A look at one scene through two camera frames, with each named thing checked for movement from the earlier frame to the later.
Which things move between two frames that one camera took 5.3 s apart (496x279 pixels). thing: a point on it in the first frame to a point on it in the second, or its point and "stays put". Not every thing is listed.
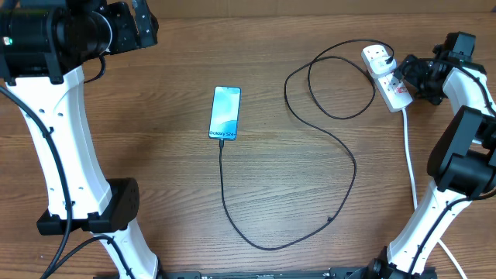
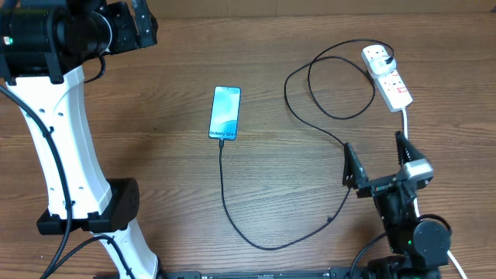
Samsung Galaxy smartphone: [225, 113] stays put
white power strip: [392, 91] stays put
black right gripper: [418, 67] to [354, 173]
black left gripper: [131, 39] stays put
